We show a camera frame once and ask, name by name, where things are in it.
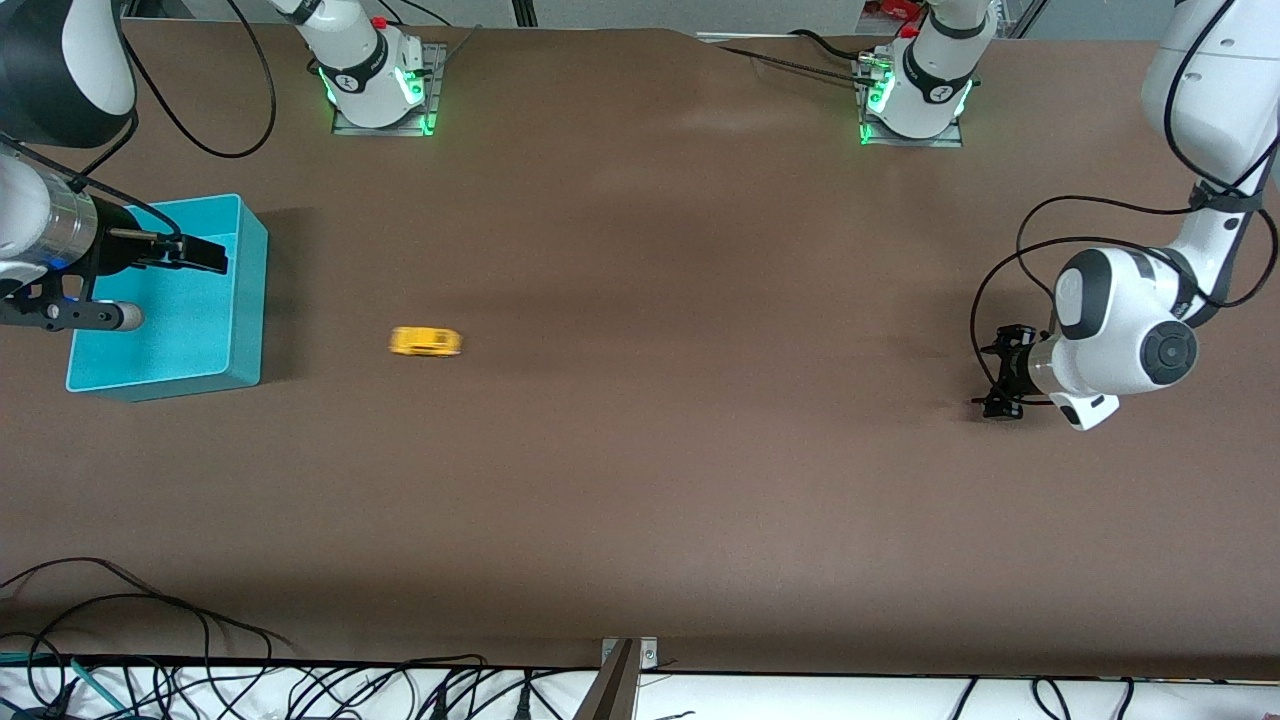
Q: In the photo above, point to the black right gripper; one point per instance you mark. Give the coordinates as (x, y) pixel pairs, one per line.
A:
(116, 250)

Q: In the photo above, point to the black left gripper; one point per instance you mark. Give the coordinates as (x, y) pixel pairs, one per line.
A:
(1019, 366)

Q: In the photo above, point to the yellow beetle toy car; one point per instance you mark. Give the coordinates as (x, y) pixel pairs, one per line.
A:
(425, 342)

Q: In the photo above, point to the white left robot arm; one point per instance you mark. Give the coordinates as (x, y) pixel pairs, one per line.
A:
(1120, 330)

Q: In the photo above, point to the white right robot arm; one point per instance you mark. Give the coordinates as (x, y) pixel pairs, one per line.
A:
(360, 60)

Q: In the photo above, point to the teal plastic bin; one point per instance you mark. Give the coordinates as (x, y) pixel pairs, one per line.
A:
(170, 340)

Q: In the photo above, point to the slanted aluminium profile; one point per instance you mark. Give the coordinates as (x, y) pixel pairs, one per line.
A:
(1025, 15)

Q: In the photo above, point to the red object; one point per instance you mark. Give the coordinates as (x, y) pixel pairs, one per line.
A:
(900, 8)

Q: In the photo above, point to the grey metal pole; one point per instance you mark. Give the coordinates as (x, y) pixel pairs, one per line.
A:
(610, 695)

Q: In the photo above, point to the black power plug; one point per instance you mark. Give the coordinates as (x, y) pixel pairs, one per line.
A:
(524, 702)
(438, 705)

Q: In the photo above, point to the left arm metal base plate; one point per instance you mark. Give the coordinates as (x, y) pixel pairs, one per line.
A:
(950, 138)

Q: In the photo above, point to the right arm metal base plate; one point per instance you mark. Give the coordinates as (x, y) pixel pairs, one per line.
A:
(432, 90)

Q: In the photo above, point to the dark aluminium frame post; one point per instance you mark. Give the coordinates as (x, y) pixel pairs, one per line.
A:
(525, 12)

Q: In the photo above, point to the small metal bracket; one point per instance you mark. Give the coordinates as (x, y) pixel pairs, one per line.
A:
(648, 655)

